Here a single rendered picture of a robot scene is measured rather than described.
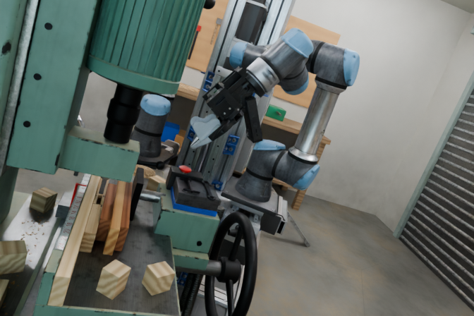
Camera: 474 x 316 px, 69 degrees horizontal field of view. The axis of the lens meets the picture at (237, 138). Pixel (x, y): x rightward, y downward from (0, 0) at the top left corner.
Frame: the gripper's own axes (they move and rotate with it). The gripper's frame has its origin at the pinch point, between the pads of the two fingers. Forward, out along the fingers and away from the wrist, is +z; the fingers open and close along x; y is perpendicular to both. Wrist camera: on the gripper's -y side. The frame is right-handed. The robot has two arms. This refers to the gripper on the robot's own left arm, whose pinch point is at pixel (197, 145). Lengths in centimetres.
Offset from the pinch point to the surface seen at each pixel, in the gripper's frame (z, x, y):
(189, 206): 9.4, 9.3, -5.7
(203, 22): -59, -316, -17
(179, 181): 8.3, 3.5, -2.2
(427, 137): -170, -243, -279
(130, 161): 10.3, 9.8, 10.8
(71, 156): 17.0, 9.6, 19.1
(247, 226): 3.9, 9.7, -19.6
